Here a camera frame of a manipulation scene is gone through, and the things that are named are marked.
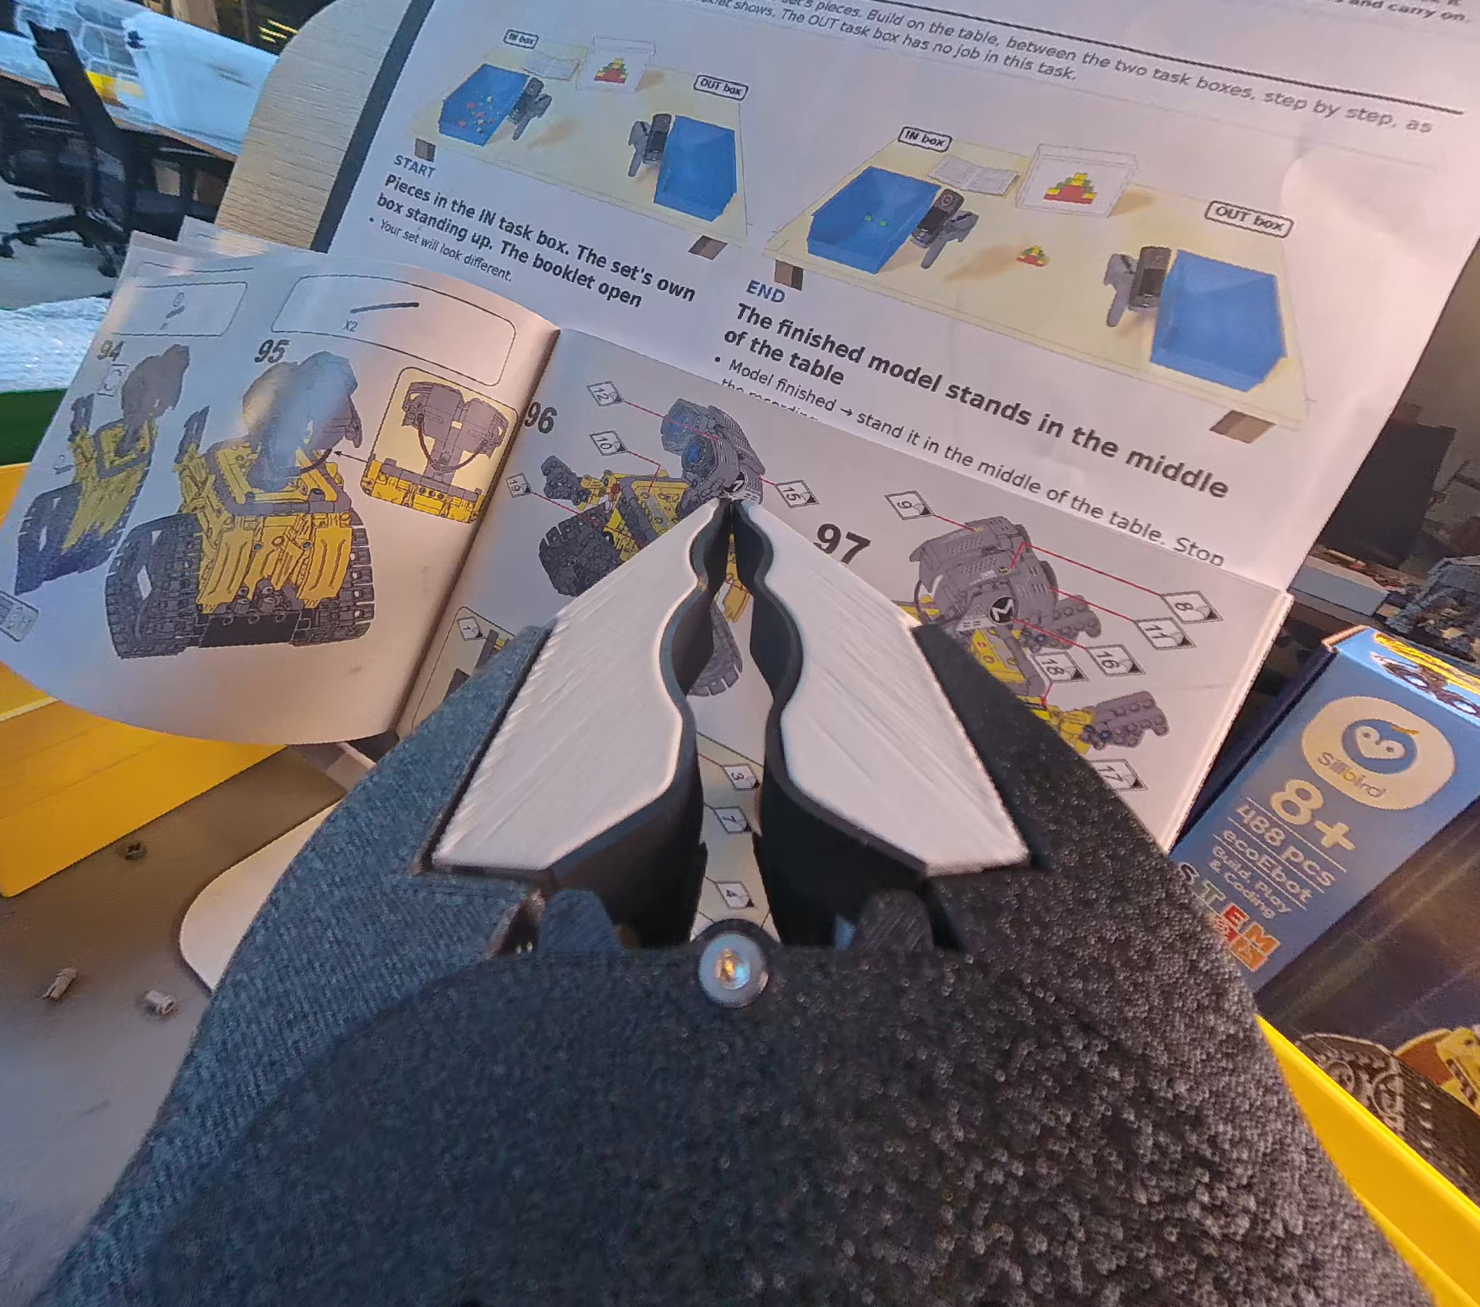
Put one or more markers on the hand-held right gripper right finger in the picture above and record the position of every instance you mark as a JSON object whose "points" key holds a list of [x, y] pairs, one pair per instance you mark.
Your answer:
{"points": [[891, 753]]}

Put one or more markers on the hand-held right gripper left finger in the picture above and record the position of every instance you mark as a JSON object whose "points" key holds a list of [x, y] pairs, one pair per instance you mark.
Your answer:
{"points": [[555, 753]]}

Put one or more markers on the building instruction booklet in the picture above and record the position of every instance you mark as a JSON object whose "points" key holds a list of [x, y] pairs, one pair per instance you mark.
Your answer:
{"points": [[290, 522]]}

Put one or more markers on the printed task sheet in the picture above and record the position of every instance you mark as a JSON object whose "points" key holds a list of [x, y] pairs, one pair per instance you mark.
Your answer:
{"points": [[926, 1]]}

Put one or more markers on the dark blue toy box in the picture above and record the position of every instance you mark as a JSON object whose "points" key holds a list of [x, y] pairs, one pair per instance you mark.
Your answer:
{"points": [[1329, 811]]}

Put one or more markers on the yellow plastic bin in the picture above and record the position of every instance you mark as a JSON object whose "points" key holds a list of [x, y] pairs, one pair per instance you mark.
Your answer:
{"points": [[1411, 1214], [93, 787]]}

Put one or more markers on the small tan brick pin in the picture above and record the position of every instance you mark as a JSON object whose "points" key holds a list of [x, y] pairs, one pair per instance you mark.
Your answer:
{"points": [[159, 1005], [60, 984]]}

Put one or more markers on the dark grey brick model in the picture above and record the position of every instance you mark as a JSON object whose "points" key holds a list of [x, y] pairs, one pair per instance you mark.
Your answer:
{"points": [[1435, 608]]}

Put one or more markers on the bubble wrap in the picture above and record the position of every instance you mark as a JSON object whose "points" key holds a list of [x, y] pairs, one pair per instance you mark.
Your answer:
{"points": [[52, 348]]}

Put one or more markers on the white booklet stand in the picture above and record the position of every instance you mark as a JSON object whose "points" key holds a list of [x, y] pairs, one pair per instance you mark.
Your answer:
{"points": [[295, 117]]}

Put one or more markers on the long wooden table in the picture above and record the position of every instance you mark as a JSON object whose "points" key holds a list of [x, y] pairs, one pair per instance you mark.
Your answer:
{"points": [[174, 134]]}

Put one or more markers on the white plastic storage box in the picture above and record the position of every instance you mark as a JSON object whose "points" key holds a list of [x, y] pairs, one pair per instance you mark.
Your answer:
{"points": [[197, 71]]}

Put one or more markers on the black office chair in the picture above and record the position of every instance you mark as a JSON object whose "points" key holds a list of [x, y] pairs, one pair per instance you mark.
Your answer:
{"points": [[81, 128]]}

